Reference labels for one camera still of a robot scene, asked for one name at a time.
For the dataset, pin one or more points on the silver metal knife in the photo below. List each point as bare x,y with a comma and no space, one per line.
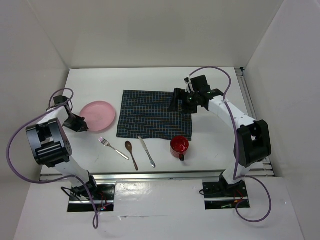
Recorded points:
147,152

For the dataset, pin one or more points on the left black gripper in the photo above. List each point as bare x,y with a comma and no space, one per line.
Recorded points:
80,123

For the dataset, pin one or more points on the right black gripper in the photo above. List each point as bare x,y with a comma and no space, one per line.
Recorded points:
178,94

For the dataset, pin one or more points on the brown wooden spoon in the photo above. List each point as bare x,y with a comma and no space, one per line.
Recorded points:
128,146

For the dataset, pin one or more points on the silver metal fork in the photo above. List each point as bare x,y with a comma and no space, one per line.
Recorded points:
107,144

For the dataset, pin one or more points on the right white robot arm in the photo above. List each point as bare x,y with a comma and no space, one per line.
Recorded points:
252,138

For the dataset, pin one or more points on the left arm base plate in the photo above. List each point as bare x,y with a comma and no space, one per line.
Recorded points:
103,199

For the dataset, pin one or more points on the aluminium rail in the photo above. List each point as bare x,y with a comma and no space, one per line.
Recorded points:
162,176
263,168

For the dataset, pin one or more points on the red ceramic mug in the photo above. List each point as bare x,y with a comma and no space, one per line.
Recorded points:
179,145

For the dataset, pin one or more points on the pink plastic plate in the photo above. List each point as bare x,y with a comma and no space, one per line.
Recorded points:
99,115

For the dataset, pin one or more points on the front aluminium rail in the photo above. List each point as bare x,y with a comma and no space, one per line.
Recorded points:
162,176

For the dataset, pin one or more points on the dark checkered cloth placemat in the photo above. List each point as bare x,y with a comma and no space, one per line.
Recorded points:
145,114

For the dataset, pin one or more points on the right side aluminium rail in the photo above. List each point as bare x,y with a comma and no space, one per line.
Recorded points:
263,168

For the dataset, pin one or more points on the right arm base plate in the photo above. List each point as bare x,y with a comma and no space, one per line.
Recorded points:
215,198

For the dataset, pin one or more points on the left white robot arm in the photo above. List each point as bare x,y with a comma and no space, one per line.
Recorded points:
51,147

